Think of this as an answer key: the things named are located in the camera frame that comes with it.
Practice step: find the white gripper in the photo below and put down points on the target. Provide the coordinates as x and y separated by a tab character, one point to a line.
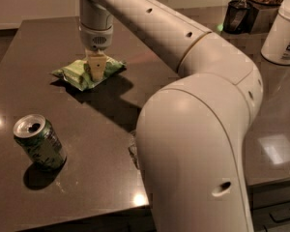
97	39

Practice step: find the green jalapeno chip bag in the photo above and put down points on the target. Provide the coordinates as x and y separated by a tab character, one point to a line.
78	73

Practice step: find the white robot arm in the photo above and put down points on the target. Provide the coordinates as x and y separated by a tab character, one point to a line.
190	133

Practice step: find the clear plastic water bottle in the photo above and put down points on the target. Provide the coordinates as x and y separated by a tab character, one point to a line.
133	148

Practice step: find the black mesh pen cup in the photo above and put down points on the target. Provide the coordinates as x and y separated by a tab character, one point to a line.
236	17

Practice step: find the green soda can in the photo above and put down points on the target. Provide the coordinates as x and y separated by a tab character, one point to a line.
36	136

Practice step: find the dark box with snacks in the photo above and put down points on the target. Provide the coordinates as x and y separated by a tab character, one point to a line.
260	17

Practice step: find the white cylindrical canister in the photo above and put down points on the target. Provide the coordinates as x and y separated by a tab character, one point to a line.
276	47

